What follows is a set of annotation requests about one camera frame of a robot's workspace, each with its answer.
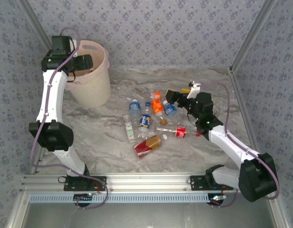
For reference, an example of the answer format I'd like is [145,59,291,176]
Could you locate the red label cola bottle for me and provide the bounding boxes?
[155,125,201,139]

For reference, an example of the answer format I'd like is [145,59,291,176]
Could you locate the clear bottle green ring cap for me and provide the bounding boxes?
[123,114,137,144]

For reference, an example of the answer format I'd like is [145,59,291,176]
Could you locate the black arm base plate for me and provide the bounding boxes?
[63,175,107,192]
[189,175,234,191]

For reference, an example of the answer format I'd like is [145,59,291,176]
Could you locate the blue label water bottle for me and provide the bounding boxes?
[128,99,142,126]
[162,100,181,119]

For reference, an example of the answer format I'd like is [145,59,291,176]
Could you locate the aluminium table side rail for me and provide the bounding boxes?
[29,83,64,175]
[228,67,267,173]

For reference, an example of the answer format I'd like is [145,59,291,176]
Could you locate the aluminium frame post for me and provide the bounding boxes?
[229,0,278,73]
[17,0,54,52]

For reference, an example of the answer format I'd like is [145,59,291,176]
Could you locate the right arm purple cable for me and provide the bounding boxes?
[199,81,280,209]

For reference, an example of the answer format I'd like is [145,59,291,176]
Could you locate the black controller board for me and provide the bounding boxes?
[206,192,227,205]
[73,193,93,207]

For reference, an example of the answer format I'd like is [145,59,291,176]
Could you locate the grey slotted cable duct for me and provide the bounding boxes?
[29,192,210,204]

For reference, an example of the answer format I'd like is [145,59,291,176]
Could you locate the blue cap cola bottle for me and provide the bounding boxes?
[137,101,153,139]

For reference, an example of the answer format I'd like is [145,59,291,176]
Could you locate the red gold label bottle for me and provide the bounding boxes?
[133,133,168,159]

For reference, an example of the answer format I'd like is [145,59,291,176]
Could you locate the orange label brown cap bottle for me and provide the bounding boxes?
[150,99,169,126]

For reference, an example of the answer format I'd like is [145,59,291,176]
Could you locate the aluminium mounting rail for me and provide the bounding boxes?
[20,174,275,192]

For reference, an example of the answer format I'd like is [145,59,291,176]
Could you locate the pink plastic bin liner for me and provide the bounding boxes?
[64,39,110,86]

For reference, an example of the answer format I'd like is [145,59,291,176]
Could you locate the beige waste bin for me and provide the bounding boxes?
[64,39,112,109]

